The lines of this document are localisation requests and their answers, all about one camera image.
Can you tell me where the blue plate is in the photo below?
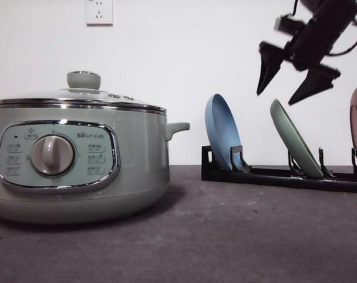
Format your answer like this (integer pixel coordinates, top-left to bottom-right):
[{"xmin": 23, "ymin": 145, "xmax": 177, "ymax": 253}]
[{"xmin": 205, "ymin": 94, "xmax": 241, "ymax": 170}]

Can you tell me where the black plate rack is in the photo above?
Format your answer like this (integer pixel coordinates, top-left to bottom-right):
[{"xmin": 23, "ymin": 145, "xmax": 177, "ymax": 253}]
[{"xmin": 202, "ymin": 145, "xmax": 357, "ymax": 193}]

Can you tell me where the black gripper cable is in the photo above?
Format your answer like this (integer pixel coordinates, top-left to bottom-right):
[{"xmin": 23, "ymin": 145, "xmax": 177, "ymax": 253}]
[{"xmin": 328, "ymin": 19, "xmax": 357, "ymax": 55}]

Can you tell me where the green electric steamer pot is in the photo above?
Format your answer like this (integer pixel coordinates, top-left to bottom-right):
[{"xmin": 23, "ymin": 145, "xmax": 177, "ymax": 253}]
[{"xmin": 0, "ymin": 98, "xmax": 190, "ymax": 225}]

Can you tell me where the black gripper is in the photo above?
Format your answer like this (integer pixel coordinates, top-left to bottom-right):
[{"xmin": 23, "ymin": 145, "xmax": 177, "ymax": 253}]
[{"xmin": 257, "ymin": 0, "xmax": 357, "ymax": 104}]

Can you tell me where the glass steamer lid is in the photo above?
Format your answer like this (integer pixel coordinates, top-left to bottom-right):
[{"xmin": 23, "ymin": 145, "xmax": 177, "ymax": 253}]
[{"xmin": 0, "ymin": 71, "xmax": 167, "ymax": 114}]

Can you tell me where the white wall socket left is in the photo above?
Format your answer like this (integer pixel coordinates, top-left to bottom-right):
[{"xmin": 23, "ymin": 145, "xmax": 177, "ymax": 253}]
[{"xmin": 85, "ymin": 0, "xmax": 117, "ymax": 28}]

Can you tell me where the green plate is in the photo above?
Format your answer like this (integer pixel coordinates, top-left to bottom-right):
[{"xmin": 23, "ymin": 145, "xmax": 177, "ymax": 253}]
[{"xmin": 270, "ymin": 99, "xmax": 323, "ymax": 179}]

